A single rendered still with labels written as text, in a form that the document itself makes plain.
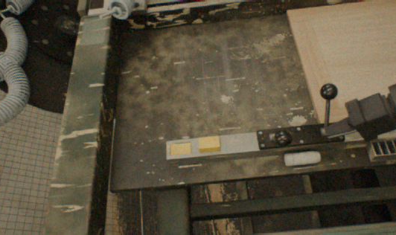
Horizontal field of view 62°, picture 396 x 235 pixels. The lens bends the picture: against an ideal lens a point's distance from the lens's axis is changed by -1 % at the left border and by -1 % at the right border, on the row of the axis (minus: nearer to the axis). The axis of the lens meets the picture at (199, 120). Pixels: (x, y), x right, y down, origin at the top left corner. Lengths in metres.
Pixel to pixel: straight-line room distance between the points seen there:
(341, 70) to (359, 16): 0.23
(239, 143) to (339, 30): 0.49
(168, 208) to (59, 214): 0.25
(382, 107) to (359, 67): 0.34
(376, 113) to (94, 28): 0.77
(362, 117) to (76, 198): 0.59
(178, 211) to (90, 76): 0.42
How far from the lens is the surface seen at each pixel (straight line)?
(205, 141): 0.79
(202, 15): 1.11
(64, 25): 1.52
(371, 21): 1.16
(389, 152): 0.88
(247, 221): 1.84
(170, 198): 0.85
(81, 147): 0.82
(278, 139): 0.69
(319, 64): 1.00
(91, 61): 0.97
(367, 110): 0.70
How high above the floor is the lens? 2.00
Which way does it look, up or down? 30 degrees down
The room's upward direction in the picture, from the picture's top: 73 degrees counter-clockwise
